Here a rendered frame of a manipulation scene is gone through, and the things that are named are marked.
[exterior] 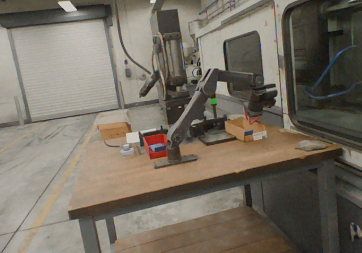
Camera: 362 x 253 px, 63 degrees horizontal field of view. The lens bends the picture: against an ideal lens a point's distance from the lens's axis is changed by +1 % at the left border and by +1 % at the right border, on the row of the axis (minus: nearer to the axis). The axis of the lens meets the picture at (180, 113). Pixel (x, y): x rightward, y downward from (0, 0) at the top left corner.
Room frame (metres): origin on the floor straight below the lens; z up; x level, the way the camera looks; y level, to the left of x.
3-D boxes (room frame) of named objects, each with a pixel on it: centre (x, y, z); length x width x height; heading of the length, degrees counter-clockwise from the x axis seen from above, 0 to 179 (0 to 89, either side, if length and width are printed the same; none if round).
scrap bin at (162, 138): (1.51, 0.15, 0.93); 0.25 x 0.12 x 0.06; 12
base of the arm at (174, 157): (1.29, 0.06, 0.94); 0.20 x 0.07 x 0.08; 102
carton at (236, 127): (1.58, -0.34, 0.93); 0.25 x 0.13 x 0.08; 12
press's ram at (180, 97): (1.78, 0.02, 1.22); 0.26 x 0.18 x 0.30; 12
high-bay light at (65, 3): (9.33, 2.92, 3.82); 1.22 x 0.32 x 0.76; 9
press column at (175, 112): (1.97, 0.04, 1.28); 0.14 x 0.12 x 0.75; 102
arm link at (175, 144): (1.29, 0.05, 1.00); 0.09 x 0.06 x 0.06; 15
